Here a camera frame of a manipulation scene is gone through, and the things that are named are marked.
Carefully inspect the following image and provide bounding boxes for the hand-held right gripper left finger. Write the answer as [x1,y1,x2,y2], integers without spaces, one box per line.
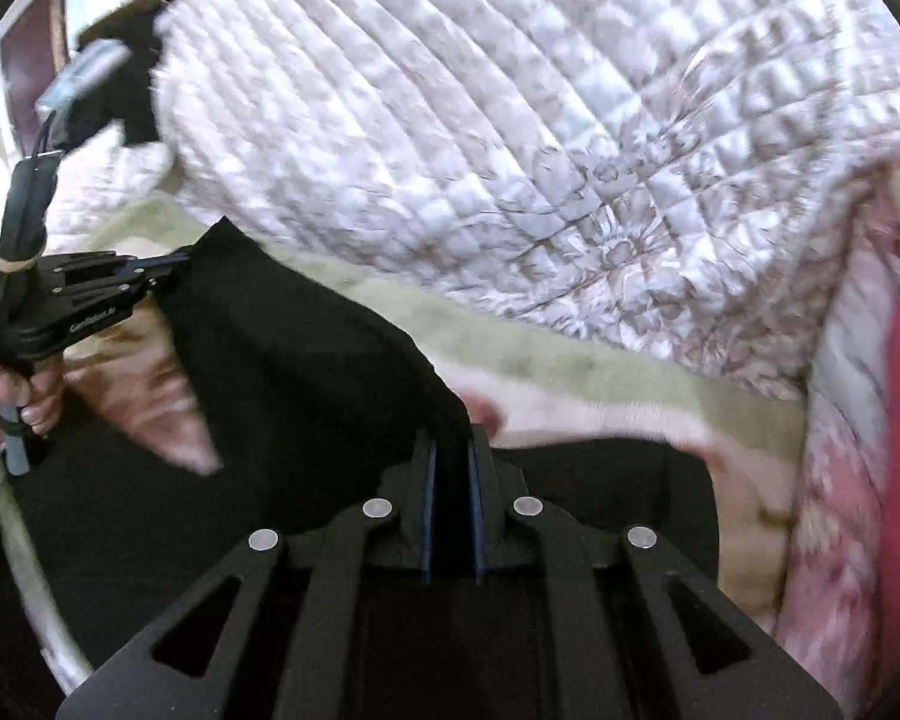
[56,431,440,720]

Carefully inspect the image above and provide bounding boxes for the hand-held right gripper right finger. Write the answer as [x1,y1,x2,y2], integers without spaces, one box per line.
[469,427,845,720]

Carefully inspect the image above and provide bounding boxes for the black pants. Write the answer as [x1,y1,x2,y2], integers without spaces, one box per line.
[0,216,721,720]

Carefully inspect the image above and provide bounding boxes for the person's left hand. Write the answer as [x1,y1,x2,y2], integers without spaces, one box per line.
[0,354,66,445]

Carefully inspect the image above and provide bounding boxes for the floral fleece blanket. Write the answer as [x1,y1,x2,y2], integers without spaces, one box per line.
[0,191,809,695]

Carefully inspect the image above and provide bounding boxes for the black garment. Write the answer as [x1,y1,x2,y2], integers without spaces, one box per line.
[94,1,170,149]

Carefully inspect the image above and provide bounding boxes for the dark red wooden door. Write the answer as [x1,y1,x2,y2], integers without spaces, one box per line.
[1,0,70,158]

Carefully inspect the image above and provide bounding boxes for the quilted floral bedspread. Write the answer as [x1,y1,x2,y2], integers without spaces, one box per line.
[45,0,900,400]

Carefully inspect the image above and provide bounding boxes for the pink floral quilt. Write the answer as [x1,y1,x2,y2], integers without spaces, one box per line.
[774,154,900,717]

